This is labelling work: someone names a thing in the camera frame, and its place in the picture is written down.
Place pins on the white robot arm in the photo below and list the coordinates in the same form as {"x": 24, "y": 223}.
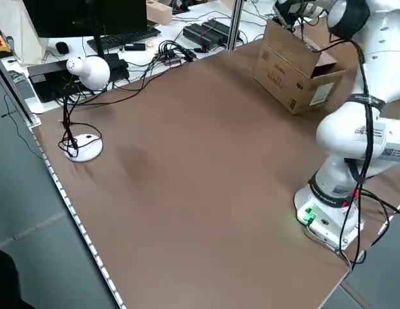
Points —
{"x": 338, "y": 135}

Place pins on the white desk lamp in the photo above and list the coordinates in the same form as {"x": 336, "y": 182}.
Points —
{"x": 90, "y": 72}

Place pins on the small black stick device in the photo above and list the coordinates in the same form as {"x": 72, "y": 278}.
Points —
{"x": 135, "y": 47}

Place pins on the aluminium frame rail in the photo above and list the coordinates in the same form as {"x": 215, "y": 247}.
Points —
{"x": 13, "y": 87}

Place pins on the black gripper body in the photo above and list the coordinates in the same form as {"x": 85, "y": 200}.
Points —
{"x": 291, "y": 16}

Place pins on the small black box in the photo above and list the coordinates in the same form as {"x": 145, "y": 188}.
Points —
{"x": 117, "y": 67}

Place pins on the aluminium frame post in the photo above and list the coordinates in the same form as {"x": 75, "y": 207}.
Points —
{"x": 235, "y": 22}

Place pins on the black keyboard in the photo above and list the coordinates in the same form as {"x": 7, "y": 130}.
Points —
{"x": 132, "y": 34}

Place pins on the black computer mouse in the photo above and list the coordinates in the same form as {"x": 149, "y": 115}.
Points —
{"x": 62, "y": 47}

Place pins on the black fabric object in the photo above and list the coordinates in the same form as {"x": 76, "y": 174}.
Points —
{"x": 6, "y": 283}

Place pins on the black computer monitor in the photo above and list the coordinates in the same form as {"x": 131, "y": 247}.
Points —
{"x": 74, "y": 16}

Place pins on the black power supply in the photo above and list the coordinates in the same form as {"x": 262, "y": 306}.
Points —
{"x": 199, "y": 33}
{"x": 222, "y": 27}

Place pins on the black flat device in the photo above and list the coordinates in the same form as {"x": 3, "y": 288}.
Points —
{"x": 51, "y": 80}

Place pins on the wooden block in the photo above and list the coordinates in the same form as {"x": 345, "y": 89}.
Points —
{"x": 159, "y": 14}

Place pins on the brown cardboard box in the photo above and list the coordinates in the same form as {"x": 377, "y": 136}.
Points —
{"x": 277, "y": 71}

